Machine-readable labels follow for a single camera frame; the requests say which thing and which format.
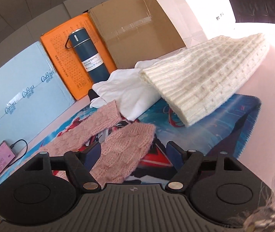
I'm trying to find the brown cardboard box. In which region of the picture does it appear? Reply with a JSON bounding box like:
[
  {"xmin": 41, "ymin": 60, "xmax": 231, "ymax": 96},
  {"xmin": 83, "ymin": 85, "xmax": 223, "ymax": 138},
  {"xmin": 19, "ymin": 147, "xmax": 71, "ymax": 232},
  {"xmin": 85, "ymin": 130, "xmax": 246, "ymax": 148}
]
[{"xmin": 88, "ymin": 0, "xmax": 185, "ymax": 69}]

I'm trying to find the black sofa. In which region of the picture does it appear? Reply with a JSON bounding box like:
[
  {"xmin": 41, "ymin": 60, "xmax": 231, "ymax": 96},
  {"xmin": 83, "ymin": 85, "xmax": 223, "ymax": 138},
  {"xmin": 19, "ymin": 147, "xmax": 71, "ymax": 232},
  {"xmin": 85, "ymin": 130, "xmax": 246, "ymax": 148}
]
[{"xmin": 230, "ymin": 0, "xmax": 275, "ymax": 24}]

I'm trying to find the cream knitted sweater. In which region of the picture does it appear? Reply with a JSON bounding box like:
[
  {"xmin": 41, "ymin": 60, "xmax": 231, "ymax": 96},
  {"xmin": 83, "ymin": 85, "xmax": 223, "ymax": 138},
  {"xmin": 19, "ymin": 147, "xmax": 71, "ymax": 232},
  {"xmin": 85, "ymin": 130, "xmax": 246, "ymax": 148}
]
[{"xmin": 140, "ymin": 33, "xmax": 270, "ymax": 127}]

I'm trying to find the white folded garment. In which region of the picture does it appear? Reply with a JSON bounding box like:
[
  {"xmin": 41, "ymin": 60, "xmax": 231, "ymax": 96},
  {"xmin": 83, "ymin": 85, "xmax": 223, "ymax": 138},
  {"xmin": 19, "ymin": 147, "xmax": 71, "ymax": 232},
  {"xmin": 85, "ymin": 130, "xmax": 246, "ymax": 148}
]
[{"xmin": 90, "ymin": 59, "xmax": 161, "ymax": 121}]

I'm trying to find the light blue box right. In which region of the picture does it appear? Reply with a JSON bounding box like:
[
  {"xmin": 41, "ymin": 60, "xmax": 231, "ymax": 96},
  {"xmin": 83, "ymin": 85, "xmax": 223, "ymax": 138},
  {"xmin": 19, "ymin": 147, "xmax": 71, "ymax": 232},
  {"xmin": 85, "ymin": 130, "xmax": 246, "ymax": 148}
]
[{"xmin": 0, "ymin": 41, "xmax": 75, "ymax": 145}]

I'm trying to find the orange cardboard box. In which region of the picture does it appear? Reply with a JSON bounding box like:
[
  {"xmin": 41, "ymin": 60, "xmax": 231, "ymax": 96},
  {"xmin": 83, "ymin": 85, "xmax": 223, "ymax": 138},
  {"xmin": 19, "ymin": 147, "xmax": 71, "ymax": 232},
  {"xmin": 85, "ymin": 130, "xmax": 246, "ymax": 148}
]
[{"xmin": 40, "ymin": 13, "xmax": 117, "ymax": 101}]

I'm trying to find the dark blue vacuum bottle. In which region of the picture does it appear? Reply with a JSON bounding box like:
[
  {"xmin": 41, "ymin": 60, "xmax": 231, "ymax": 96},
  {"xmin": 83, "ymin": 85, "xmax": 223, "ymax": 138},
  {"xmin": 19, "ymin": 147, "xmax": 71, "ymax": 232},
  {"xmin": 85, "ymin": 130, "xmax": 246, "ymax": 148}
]
[{"xmin": 65, "ymin": 28, "xmax": 110, "ymax": 83}]

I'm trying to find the white paper bag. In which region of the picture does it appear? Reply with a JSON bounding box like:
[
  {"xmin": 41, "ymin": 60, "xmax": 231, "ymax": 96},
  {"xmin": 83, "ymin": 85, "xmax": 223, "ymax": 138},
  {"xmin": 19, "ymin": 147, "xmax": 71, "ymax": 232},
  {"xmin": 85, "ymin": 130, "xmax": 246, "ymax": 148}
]
[{"xmin": 157, "ymin": 0, "xmax": 236, "ymax": 48}]

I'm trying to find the pink knitted sweater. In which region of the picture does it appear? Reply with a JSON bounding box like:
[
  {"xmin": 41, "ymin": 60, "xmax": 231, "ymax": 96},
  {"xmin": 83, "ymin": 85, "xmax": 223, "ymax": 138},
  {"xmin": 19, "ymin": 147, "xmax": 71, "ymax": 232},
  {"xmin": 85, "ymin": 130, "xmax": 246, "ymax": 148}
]
[{"xmin": 39, "ymin": 101, "xmax": 155, "ymax": 186}]

